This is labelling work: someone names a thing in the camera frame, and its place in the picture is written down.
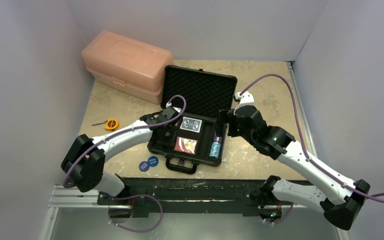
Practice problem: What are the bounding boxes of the blue small blind button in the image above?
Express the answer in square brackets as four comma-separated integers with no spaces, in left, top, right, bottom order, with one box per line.
[147,156,159,167]

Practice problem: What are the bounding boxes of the black poker carrying case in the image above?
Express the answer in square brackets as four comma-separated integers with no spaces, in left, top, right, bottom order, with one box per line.
[147,65,238,175]

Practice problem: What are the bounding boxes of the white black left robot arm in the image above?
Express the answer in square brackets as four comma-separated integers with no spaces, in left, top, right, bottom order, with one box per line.
[61,106,185,205]

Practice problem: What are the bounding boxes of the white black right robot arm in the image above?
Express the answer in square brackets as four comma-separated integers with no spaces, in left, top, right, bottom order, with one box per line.
[216,105,370,231]

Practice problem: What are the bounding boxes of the purple chip stack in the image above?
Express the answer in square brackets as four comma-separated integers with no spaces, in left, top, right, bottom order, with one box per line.
[212,132,223,143]

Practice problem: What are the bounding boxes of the red card deck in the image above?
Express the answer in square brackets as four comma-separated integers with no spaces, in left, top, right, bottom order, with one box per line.
[173,136,198,155]

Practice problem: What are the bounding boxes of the blue card deck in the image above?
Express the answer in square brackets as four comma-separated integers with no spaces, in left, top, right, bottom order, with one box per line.
[179,116,203,133]

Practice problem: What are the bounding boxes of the light blue chip stack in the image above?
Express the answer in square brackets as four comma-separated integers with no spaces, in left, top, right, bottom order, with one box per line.
[208,141,222,159]

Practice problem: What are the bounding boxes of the yellow tape measure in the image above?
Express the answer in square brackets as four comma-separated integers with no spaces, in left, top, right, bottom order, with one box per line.
[92,118,120,131]

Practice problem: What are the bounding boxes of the pink plastic storage box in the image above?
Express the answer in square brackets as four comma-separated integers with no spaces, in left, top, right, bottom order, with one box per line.
[81,30,174,104]

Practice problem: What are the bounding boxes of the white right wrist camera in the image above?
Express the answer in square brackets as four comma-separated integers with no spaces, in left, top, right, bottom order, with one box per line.
[233,91,255,115]

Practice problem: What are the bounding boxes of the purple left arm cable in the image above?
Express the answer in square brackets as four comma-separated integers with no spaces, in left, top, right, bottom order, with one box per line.
[62,94,187,189]

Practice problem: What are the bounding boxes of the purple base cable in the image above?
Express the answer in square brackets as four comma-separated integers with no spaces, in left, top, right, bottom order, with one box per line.
[107,193,165,233]

